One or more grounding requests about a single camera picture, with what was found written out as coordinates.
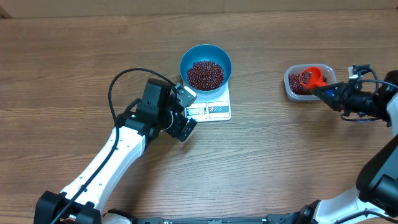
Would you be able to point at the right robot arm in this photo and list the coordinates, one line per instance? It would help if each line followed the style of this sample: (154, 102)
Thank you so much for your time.
(375, 192)

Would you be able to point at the red beans in bowl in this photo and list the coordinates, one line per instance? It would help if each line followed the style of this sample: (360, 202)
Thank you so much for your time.
(205, 75)

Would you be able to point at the white kitchen scale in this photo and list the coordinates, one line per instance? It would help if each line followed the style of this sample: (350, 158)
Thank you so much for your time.
(214, 105)

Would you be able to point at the clear plastic container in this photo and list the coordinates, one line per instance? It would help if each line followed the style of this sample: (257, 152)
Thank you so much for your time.
(327, 71)

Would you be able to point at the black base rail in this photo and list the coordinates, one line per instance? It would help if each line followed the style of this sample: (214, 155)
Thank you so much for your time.
(214, 220)

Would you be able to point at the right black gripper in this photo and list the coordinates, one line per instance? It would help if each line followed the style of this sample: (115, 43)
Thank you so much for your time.
(344, 93)

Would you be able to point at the red beans in scoop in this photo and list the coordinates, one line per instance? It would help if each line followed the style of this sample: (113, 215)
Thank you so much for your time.
(305, 77)

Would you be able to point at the red scoop with blue handle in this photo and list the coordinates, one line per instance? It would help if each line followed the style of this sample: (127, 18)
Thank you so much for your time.
(317, 79)

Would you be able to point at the blue bowl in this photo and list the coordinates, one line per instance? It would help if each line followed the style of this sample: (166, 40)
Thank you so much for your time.
(205, 52)

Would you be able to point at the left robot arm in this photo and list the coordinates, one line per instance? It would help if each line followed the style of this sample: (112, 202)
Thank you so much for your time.
(83, 200)

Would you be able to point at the red beans in container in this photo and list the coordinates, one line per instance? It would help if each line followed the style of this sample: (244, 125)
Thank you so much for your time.
(297, 87)

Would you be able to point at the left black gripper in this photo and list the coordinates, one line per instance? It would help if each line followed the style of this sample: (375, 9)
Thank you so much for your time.
(174, 131)

